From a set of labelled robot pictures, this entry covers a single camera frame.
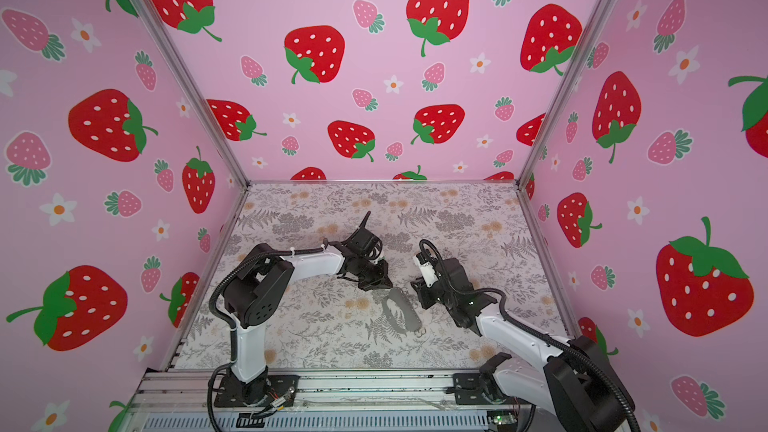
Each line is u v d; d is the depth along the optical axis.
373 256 0.86
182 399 0.73
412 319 0.86
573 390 0.41
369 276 0.83
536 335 0.48
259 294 0.51
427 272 0.76
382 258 0.85
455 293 0.65
